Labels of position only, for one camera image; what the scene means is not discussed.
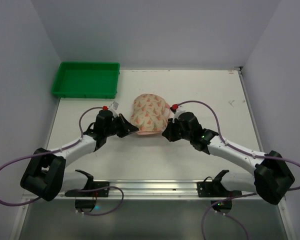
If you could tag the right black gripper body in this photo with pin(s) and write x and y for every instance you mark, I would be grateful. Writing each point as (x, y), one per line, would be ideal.
(173, 131)

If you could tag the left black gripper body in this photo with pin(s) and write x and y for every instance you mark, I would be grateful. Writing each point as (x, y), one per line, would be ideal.
(120, 126)

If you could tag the green plastic tray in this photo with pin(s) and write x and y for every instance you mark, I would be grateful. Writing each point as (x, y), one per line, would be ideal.
(86, 80)

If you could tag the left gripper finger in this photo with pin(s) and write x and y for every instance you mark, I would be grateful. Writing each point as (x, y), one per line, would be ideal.
(126, 126)
(122, 132)

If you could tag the floral fabric laundry bag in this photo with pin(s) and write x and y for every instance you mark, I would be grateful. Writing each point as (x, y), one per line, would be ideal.
(150, 114)

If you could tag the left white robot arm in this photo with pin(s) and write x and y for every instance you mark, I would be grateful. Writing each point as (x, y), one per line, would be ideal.
(45, 174)

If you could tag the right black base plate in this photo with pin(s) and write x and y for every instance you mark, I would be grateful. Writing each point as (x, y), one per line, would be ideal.
(212, 188)

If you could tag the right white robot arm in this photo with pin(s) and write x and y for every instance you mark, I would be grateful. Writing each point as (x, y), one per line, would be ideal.
(266, 174)

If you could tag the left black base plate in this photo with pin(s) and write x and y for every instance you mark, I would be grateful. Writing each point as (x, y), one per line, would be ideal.
(95, 189)

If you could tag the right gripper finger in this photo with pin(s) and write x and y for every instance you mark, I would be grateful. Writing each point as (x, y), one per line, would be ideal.
(170, 126)
(176, 135)

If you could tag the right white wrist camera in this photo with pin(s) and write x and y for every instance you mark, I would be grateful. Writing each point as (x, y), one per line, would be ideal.
(177, 110)

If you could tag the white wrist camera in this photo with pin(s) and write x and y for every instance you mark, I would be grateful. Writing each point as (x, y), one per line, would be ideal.
(177, 110)
(113, 107)

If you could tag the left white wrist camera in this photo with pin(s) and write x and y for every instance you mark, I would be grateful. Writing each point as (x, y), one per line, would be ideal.
(113, 107)

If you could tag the aluminium front rail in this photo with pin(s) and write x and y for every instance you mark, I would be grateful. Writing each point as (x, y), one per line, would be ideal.
(152, 188)

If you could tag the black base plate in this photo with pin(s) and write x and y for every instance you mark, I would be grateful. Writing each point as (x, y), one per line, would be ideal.
(212, 188)
(95, 189)

